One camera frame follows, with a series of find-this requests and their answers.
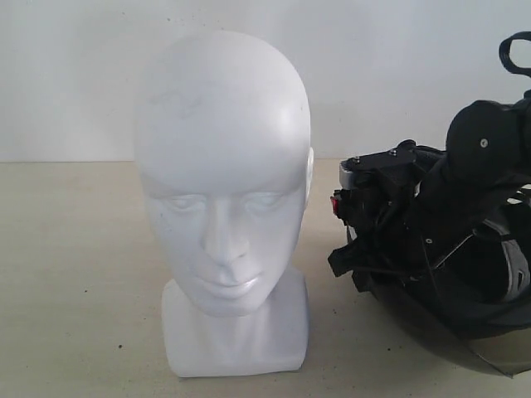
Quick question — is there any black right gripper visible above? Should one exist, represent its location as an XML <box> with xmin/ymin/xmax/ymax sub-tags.
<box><xmin>338</xmin><ymin>165</ymin><xmax>473</xmax><ymax>274</ymax></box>

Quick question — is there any black helmet with tinted visor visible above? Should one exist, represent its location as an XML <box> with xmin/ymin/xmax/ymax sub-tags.
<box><xmin>336</xmin><ymin>180</ymin><xmax>530</xmax><ymax>377</ymax></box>

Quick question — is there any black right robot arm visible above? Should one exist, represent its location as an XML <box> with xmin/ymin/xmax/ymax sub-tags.
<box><xmin>329</xmin><ymin>99</ymin><xmax>530</xmax><ymax>276</ymax></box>

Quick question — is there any white mannequin head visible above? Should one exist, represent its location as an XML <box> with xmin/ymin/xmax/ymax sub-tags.
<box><xmin>134</xmin><ymin>31</ymin><xmax>314</xmax><ymax>378</ymax></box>

